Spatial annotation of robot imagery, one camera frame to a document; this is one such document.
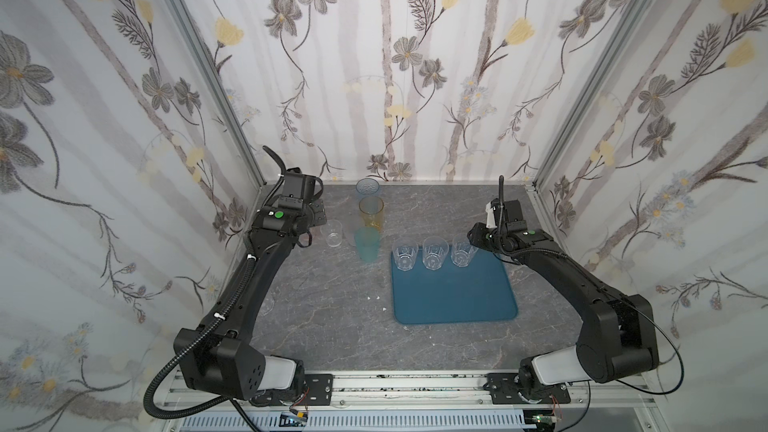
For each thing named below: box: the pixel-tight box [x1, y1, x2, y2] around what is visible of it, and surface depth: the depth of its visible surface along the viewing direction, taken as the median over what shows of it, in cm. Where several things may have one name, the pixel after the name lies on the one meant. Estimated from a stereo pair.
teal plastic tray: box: [390, 247, 518, 324], surface depth 95 cm
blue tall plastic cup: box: [356, 178, 380, 196], surface depth 107 cm
